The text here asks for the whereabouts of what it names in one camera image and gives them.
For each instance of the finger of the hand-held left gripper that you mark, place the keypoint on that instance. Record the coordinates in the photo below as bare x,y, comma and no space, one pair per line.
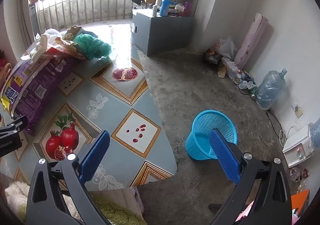
13,126

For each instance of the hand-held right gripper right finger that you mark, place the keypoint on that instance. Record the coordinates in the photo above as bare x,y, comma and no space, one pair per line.
223,157

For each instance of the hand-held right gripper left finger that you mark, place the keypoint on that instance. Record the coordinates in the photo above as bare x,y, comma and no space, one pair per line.
95,155

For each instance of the blue plastic basket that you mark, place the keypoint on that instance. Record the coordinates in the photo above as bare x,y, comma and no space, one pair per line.
200,137

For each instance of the purple printed plastic bag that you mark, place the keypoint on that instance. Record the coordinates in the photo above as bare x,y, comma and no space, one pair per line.
37,82

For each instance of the red and white plastic bag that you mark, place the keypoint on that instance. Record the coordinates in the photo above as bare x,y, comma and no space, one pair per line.
56,52

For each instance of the yellow printed carton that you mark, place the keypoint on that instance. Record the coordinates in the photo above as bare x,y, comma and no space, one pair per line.
72,36

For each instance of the teal mesh bag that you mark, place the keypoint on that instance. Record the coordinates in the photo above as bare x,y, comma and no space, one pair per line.
95,44

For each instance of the white fluffy cloth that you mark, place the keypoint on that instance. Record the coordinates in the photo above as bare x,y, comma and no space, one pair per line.
15,195

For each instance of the fruit print tablecloth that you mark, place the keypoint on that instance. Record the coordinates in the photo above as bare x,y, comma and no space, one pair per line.
120,105

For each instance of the green fluffy cloth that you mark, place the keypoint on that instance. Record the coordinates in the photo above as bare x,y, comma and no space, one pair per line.
117,212

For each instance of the green can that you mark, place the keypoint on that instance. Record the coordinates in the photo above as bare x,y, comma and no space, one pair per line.
253,93

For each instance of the white water dispenser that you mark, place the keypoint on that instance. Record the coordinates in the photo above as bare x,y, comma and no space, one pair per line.
297,147

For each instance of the clear blue water jug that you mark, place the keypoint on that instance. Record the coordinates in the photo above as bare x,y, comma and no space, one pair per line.
315,131
271,90

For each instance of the pile of litter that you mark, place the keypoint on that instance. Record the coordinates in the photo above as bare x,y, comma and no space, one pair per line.
235,71

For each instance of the orange sheet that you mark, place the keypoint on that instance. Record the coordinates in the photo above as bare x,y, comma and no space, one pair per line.
300,200

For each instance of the dark snack box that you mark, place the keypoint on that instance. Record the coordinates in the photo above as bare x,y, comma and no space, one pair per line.
211,56

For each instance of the white bag with red print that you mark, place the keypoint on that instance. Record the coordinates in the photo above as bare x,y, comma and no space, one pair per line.
226,47

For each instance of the long pink box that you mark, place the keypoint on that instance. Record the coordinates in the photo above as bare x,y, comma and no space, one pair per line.
252,39

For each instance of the grey cabinet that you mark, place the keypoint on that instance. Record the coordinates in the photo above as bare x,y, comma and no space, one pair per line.
162,32

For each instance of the metal balcony railing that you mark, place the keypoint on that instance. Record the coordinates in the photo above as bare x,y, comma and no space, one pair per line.
87,7

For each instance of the magenta bottle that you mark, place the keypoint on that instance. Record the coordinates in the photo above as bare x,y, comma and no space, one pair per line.
188,7

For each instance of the small white bottle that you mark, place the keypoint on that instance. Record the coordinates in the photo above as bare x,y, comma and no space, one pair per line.
155,11

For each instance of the blue detergent bottle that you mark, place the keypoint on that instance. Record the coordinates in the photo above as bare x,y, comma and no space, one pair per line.
165,7

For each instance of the wall socket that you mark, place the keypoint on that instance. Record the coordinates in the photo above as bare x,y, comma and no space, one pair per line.
297,111

